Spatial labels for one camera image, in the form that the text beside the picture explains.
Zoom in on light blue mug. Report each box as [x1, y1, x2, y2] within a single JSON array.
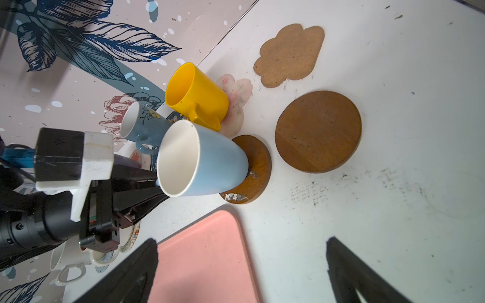
[[120, 102, 172, 155]]

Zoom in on pink serving tray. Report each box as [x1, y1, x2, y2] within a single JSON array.
[[149, 210, 261, 302]]

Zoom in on cork flower coaster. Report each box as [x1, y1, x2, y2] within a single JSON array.
[[253, 23, 325, 88]]

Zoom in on yellow mug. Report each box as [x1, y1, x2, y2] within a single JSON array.
[[165, 63, 229, 132]]

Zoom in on brown round wooden coaster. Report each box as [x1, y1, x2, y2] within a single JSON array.
[[275, 90, 362, 174]]

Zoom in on white blue mug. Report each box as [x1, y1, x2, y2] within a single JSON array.
[[157, 120, 249, 198]]

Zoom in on dark glossy round coaster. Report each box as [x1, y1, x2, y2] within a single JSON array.
[[219, 135, 272, 205]]

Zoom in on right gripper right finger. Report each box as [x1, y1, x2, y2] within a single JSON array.
[[326, 237, 410, 302]]

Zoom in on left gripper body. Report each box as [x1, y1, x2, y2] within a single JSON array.
[[41, 165, 169, 252]]

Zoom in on pink flower coaster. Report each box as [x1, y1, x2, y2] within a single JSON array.
[[216, 74, 253, 138]]

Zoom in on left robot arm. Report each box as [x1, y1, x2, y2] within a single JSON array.
[[1, 165, 169, 270]]

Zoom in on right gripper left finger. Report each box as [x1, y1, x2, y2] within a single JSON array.
[[77, 239, 159, 303]]

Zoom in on white mug front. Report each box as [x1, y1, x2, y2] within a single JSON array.
[[50, 238, 91, 287]]

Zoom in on blue cartoon round coaster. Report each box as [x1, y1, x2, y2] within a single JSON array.
[[150, 111, 188, 172]]

